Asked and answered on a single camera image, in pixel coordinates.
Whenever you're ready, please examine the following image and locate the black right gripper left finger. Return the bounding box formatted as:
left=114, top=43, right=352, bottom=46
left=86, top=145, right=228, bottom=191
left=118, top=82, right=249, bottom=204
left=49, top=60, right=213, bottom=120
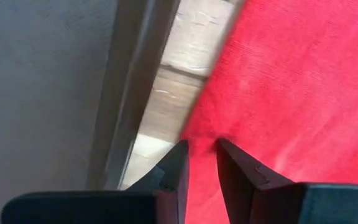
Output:
left=0, top=139, right=190, bottom=224

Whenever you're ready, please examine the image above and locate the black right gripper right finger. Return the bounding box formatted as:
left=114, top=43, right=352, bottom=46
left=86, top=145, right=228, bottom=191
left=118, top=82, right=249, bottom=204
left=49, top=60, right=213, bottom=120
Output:
left=216, top=138, right=358, bottom=224

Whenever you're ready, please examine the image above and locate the red cloth napkin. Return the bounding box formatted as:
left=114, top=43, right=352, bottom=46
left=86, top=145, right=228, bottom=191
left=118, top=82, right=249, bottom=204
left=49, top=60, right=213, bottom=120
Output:
left=178, top=0, right=358, bottom=224

